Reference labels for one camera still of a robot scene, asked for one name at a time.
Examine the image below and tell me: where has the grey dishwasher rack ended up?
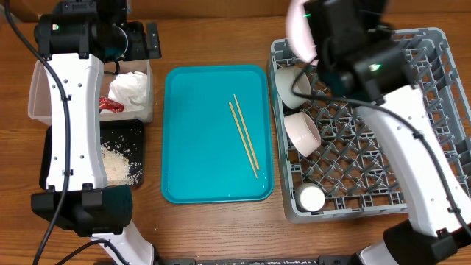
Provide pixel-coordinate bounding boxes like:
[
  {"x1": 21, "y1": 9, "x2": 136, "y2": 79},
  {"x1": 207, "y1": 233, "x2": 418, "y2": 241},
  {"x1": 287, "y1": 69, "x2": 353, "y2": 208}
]
[{"x1": 269, "y1": 28, "x2": 470, "y2": 223}]

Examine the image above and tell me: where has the white cup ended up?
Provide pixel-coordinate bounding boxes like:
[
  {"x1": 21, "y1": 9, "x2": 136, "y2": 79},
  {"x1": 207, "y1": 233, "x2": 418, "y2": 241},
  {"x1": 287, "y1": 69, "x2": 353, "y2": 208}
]
[{"x1": 294, "y1": 183, "x2": 325, "y2": 212}]

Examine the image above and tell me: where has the white napkin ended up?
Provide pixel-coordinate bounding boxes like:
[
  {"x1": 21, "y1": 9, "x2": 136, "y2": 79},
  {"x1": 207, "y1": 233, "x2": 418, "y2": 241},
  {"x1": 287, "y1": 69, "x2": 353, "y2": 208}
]
[{"x1": 107, "y1": 71, "x2": 148, "y2": 112}]

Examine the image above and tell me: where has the grey bowl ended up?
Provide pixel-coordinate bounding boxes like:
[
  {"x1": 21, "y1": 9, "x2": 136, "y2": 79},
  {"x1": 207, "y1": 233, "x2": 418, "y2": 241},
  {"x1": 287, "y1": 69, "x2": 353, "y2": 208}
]
[{"x1": 275, "y1": 66, "x2": 311, "y2": 110}]

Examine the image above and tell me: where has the wooden chopstick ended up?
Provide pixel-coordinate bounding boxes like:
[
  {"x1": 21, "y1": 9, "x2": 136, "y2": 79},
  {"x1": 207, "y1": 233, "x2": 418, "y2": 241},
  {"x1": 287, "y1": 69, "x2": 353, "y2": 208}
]
[
  {"x1": 233, "y1": 94, "x2": 260, "y2": 171},
  {"x1": 229, "y1": 102, "x2": 258, "y2": 179}
]

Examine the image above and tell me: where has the clear plastic waste bin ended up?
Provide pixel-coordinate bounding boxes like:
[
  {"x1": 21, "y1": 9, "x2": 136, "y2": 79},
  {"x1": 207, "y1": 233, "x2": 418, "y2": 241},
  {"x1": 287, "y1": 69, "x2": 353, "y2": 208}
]
[{"x1": 28, "y1": 60, "x2": 154, "y2": 125}]

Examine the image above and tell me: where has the wooden chopstick right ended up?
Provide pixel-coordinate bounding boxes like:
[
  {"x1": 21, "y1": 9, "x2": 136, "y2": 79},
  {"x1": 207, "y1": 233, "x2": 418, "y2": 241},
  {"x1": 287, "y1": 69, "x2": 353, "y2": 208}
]
[{"x1": 233, "y1": 94, "x2": 260, "y2": 171}]

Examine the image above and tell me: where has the leftover rice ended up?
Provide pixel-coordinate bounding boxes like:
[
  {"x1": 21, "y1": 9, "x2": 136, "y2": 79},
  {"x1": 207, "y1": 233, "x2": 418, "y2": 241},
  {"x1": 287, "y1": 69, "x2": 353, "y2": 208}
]
[{"x1": 101, "y1": 135, "x2": 144, "y2": 186}]

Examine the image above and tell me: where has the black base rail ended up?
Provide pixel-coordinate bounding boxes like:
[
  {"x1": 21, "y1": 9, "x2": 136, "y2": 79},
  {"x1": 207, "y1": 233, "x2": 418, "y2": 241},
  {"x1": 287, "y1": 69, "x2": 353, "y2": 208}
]
[{"x1": 154, "y1": 254, "x2": 362, "y2": 265}]

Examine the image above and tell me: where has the black plastic tray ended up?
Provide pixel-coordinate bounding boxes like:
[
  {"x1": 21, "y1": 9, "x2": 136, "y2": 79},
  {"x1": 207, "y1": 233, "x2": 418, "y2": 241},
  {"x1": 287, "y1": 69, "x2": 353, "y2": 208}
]
[{"x1": 39, "y1": 119, "x2": 145, "y2": 190}]

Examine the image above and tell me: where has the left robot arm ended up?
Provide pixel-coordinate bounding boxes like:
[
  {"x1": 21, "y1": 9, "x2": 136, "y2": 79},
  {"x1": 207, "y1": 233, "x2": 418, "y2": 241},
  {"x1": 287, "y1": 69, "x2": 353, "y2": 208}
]
[{"x1": 31, "y1": 1, "x2": 161, "y2": 264}]

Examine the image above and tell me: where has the large white plate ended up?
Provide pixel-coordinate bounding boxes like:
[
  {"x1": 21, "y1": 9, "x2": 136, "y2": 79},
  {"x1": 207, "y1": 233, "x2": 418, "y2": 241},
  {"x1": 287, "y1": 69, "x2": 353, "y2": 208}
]
[{"x1": 286, "y1": 0, "x2": 316, "y2": 63}]

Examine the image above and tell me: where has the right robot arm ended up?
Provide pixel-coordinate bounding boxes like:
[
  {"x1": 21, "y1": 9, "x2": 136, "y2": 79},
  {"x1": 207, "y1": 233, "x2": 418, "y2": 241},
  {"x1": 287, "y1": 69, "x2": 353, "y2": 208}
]
[{"x1": 303, "y1": 0, "x2": 470, "y2": 264}]

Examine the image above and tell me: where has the wooden chopstick left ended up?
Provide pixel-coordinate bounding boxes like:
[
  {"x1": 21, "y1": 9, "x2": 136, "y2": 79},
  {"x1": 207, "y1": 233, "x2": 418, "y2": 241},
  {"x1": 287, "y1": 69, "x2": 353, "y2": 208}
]
[{"x1": 229, "y1": 102, "x2": 258, "y2": 179}]

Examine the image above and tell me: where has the small pink bowl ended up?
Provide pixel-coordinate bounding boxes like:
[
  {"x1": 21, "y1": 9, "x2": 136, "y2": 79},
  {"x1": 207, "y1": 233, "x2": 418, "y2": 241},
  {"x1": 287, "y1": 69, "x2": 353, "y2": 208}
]
[{"x1": 284, "y1": 112, "x2": 321, "y2": 157}]

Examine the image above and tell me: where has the teal serving tray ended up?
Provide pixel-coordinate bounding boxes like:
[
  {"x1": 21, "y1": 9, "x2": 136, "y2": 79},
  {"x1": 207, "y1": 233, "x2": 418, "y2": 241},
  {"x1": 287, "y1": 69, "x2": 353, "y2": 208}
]
[{"x1": 161, "y1": 65, "x2": 275, "y2": 204}]

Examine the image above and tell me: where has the red snack wrapper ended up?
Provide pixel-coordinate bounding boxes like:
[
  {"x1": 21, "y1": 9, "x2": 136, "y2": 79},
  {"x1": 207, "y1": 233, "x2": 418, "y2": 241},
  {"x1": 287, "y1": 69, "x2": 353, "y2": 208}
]
[{"x1": 99, "y1": 96, "x2": 124, "y2": 113}]

